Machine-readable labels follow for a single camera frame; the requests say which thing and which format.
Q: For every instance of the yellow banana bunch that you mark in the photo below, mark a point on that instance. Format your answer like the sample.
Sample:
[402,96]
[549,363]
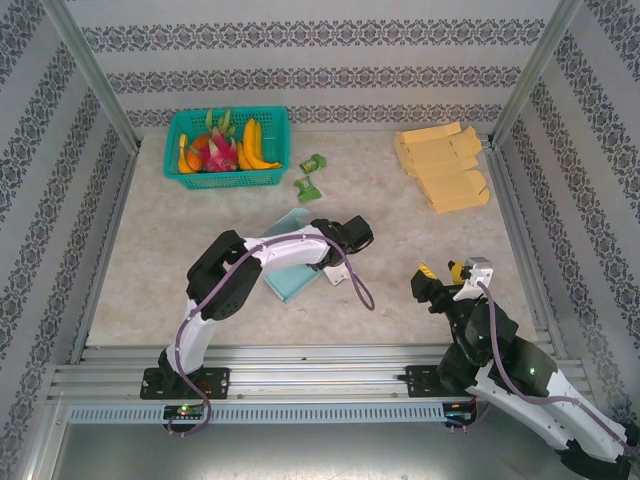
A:
[252,145]

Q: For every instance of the right small circuit board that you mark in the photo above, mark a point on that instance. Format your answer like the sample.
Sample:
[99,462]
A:
[460,412]

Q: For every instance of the light blue paper box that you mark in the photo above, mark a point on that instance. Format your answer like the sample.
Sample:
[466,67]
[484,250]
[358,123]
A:
[292,282]

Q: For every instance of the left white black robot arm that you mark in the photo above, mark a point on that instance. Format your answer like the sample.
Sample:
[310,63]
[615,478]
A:
[280,250]

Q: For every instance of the yellow paper box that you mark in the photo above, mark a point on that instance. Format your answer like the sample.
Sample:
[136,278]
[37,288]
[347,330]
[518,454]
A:
[440,150]

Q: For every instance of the aluminium frame post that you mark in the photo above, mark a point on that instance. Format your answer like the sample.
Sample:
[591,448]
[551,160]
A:
[537,70]
[90,75]

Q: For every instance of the small circuit board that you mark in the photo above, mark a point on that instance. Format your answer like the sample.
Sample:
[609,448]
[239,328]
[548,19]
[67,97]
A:
[185,411]
[460,412]

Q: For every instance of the right aluminium side rail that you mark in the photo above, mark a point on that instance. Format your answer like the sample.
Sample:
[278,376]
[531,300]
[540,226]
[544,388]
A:
[520,240]

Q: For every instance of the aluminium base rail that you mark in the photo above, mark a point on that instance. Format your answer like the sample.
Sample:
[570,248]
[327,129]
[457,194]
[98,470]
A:
[320,372]

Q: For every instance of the left small circuit board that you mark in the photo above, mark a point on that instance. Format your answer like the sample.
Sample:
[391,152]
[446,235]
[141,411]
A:
[185,411]

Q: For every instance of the green candy packet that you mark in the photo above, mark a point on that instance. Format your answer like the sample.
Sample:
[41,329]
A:
[313,163]
[306,189]

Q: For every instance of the right aluminium frame post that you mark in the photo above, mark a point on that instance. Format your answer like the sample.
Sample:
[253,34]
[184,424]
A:
[537,70]

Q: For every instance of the left aluminium side rail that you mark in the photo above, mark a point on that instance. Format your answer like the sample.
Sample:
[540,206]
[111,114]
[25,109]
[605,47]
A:
[107,255]

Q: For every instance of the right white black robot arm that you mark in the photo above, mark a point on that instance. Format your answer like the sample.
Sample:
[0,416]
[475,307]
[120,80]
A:
[575,420]

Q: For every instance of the pink dragon fruit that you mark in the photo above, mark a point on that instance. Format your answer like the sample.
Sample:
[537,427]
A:
[217,152]

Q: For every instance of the teal plastic basket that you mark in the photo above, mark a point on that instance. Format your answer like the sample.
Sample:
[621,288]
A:
[225,181]

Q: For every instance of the aluminium side rail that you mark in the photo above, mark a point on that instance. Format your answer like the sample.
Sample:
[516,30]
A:
[520,240]
[107,255]

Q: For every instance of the left aluminium frame post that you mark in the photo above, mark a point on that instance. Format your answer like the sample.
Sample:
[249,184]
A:
[90,75]

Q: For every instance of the single curved yellow banana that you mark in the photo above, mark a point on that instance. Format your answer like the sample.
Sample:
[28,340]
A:
[187,164]

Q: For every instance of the grey metal panel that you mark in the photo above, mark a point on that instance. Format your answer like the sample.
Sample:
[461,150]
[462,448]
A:
[320,450]

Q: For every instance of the round orange fruit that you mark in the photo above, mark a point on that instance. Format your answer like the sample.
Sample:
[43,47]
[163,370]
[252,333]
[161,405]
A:
[198,144]

